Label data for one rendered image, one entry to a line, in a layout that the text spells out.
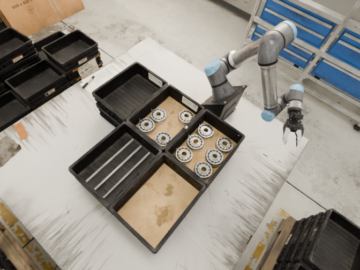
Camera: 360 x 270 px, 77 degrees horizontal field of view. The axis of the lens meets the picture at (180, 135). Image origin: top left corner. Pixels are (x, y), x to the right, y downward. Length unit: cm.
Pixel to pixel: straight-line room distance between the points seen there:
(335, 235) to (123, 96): 171
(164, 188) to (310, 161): 184
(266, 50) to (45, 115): 144
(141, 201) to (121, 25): 282
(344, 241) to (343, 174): 104
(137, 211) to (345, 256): 138
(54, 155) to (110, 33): 227
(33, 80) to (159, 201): 176
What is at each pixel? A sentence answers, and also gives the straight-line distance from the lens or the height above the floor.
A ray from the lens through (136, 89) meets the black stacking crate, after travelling 164.
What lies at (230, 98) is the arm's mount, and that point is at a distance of 150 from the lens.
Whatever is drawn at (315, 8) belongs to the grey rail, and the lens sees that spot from 275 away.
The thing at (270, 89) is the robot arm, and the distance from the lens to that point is 132.
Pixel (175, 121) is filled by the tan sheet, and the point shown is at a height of 83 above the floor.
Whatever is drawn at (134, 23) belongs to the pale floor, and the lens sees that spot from 369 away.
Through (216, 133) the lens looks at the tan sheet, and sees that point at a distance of 147.
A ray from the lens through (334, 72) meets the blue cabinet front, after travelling 299.
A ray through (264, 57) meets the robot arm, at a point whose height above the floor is 133.
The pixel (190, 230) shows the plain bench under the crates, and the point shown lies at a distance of 138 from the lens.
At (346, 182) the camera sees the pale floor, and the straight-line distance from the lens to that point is 287.
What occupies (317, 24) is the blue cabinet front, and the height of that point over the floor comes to 81.
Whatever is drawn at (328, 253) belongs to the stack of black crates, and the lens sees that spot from 191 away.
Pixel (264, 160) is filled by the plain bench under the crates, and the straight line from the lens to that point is 164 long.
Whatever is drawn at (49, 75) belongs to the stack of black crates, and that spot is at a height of 38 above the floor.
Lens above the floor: 205
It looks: 59 degrees down
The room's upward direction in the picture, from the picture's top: 10 degrees clockwise
